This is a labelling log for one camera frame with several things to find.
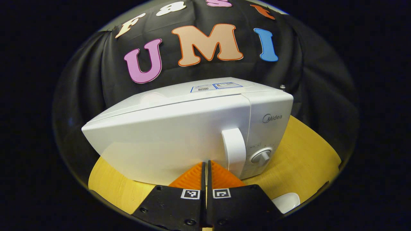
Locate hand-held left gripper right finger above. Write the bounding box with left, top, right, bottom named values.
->
left=207, top=159, right=285, bottom=231

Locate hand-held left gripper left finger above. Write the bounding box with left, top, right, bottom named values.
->
left=132, top=161, right=206, bottom=231

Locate white microwave oven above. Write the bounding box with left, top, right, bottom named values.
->
left=81, top=77, right=294, bottom=186

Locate white square plate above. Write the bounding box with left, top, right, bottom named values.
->
left=271, top=192, right=301, bottom=214

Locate black backdrop cloth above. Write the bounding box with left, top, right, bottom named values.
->
left=53, top=0, right=359, bottom=193

